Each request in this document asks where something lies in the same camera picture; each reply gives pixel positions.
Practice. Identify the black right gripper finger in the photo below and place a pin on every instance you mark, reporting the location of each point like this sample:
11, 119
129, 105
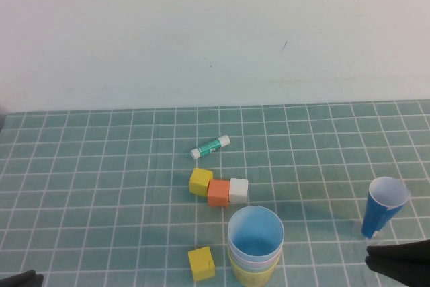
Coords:
406, 273
403, 250

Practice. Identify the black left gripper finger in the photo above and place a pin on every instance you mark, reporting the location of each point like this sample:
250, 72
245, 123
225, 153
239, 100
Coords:
15, 280
36, 280

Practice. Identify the pink plastic cup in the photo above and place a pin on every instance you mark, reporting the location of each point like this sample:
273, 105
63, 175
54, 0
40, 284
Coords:
255, 263

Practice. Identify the light blue plastic cup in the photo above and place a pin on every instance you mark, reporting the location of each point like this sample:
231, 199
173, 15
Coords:
255, 236

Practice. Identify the dark blue white-lined cup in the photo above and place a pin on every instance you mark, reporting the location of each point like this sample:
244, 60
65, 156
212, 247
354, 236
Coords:
379, 213

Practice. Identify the green checked tablecloth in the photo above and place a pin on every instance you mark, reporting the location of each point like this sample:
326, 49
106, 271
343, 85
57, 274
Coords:
100, 199

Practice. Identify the yellow plastic cup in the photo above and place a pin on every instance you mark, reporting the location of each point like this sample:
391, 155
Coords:
252, 278

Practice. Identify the yellow cube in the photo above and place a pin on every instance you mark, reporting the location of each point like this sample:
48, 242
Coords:
200, 181
201, 265

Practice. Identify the white cube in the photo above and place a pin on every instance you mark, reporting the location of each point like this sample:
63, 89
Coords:
239, 190

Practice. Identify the orange cube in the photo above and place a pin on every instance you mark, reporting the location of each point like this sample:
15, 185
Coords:
218, 194

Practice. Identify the green white glue stick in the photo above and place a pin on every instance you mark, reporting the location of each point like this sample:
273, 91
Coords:
210, 146

